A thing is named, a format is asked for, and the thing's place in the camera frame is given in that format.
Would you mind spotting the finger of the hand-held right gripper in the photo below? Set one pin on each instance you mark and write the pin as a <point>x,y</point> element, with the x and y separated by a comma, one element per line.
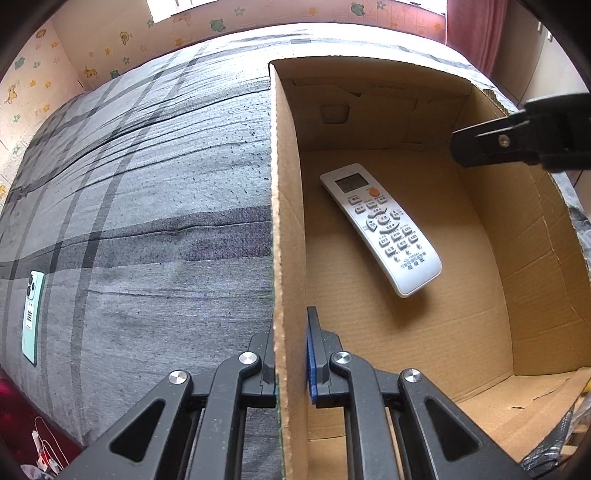
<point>489,143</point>

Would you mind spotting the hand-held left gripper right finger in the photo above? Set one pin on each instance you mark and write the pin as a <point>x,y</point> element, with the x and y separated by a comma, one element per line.
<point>313,355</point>

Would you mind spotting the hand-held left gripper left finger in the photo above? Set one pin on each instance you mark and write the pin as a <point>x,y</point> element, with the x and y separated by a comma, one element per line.
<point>258,367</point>

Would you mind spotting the cardboard box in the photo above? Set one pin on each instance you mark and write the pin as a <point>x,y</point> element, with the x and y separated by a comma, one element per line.
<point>415,332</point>

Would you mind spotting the white remote control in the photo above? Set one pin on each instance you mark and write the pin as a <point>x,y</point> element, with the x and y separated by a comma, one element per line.
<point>383,230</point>

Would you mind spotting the beige wardrobe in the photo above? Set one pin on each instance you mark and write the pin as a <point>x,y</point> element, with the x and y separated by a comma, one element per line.
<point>535,60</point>

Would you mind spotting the red curtain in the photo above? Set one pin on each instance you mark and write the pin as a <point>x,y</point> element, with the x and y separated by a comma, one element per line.
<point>473,25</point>

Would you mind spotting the grey plaid bed sheet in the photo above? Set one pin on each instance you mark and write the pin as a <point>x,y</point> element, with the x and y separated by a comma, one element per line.
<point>138,207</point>

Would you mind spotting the mint green smartphone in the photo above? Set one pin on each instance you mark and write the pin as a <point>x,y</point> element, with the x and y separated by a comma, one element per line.
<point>33,318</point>

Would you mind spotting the window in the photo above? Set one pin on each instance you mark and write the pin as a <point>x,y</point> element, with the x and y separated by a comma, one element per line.
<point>180,8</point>

